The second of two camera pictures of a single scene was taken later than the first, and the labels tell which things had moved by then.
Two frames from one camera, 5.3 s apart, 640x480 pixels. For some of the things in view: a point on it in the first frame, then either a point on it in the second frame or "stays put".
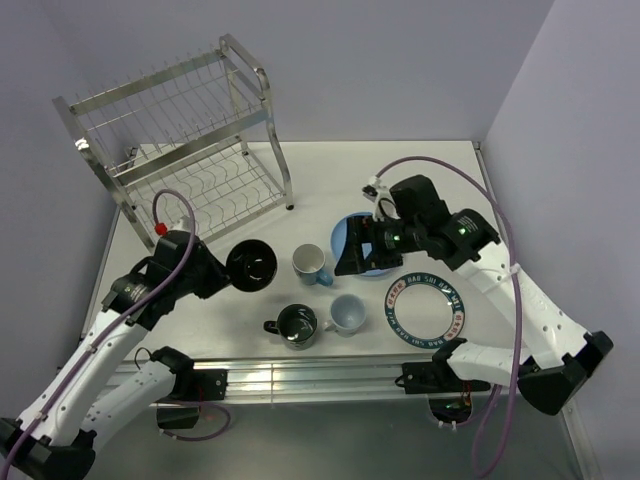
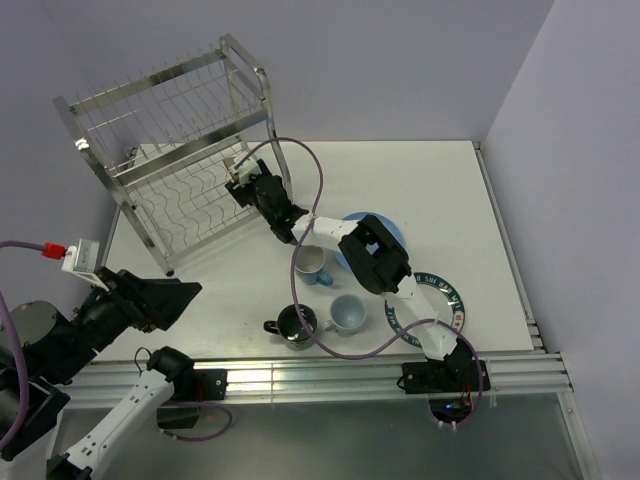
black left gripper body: (205, 278) → (114, 310)
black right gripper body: (394, 238) → (247, 195)
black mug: (296, 326) stays put
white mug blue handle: (307, 264) stays put
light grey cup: (347, 313) stays put
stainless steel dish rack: (185, 143) stays put
